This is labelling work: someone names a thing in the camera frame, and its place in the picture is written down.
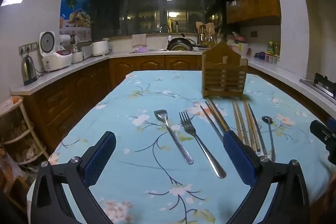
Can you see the blue floral tablecloth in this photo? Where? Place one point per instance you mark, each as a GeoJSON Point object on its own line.
{"type": "Point", "coordinates": [136, 98]}

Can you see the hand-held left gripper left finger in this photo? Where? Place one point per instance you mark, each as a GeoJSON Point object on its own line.
{"type": "Point", "coordinates": [101, 158]}

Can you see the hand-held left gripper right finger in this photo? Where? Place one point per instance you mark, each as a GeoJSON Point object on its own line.
{"type": "Point", "coordinates": [237, 158]}

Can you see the kitchen faucet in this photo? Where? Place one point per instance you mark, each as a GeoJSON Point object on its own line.
{"type": "Point", "coordinates": [169, 36]}

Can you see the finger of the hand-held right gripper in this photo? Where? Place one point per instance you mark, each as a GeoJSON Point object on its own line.
{"type": "Point", "coordinates": [332, 125]}
{"type": "Point", "coordinates": [321, 133]}

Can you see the hanging beige towel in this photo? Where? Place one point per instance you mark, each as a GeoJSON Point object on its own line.
{"type": "Point", "coordinates": [139, 40]}

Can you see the steel electric kettle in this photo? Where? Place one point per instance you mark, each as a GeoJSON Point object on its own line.
{"type": "Point", "coordinates": [28, 70]}

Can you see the purple cloth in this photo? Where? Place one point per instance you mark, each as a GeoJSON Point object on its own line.
{"type": "Point", "coordinates": [142, 49]}

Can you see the dark kitchen window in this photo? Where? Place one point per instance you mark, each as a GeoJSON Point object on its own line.
{"type": "Point", "coordinates": [147, 8]}

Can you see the wall socket strip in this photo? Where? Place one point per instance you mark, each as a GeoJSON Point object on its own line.
{"type": "Point", "coordinates": [28, 47]}

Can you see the yellow dish soap bottle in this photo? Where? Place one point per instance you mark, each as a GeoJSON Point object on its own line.
{"type": "Point", "coordinates": [170, 26]}

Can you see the metal chopstick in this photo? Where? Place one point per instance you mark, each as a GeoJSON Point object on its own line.
{"type": "Point", "coordinates": [210, 121]}
{"type": "Point", "coordinates": [259, 134]}
{"type": "Point", "coordinates": [221, 116]}

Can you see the small metal spoon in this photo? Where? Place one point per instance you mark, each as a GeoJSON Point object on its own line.
{"type": "Point", "coordinates": [267, 120]}

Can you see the wooden shelf rack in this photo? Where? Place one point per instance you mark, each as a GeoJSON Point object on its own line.
{"type": "Point", "coordinates": [15, 134]}

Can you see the dark wall socket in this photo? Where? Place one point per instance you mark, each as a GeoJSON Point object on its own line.
{"type": "Point", "coordinates": [254, 34]}

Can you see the white jug appliance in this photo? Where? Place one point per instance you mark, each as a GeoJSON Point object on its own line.
{"type": "Point", "coordinates": [67, 40]}

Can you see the white rice cooker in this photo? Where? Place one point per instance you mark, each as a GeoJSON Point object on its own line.
{"type": "Point", "coordinates": [56, 58]}

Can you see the wooden lower cabinets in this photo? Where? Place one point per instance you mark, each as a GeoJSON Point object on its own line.
{"type": "Point", "coordinates": [78, 92]}

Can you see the black wok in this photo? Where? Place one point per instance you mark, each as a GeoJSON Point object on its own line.
{"type": "Point", "coordinates": [181, 44]}

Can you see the wooden utensil holder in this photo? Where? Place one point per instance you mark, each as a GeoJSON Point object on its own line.
{"type": "Point", "coordinates": [223, 77]}

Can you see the small white stew pot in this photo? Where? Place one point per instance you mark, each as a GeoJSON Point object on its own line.
{"type": "Point", "coordinates": [77, 56]}

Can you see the green bottles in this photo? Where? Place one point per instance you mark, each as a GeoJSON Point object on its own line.
{"type": "Point", "coordinates": [273, 48]}

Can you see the white electric cooker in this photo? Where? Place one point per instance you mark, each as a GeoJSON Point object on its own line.
{"type": "Point", "coordinates": [99, 48]}

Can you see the utensil drying rack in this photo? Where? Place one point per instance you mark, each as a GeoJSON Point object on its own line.
{"type": "Point", "coordinates": [207, 35]}

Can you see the blue object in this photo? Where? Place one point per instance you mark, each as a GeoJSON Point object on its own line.
{"type": "Point", "coordinates": [259, 55]}

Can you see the gas stove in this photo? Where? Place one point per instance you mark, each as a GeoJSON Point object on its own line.
{"type": "Point", "coordinates": [323, 85]}

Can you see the flat-headed metal spoon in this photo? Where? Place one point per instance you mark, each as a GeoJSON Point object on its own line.
{"type": "Point", "coordinates": [173, 134]}

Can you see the metal fork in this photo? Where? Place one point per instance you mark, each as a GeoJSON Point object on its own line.
{"type": "Point", "coordinates": [199, 144]}

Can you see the fruit and palm wall poster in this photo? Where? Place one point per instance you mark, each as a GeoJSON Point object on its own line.
{"type": "Point", "coordinates": [76, 8]}

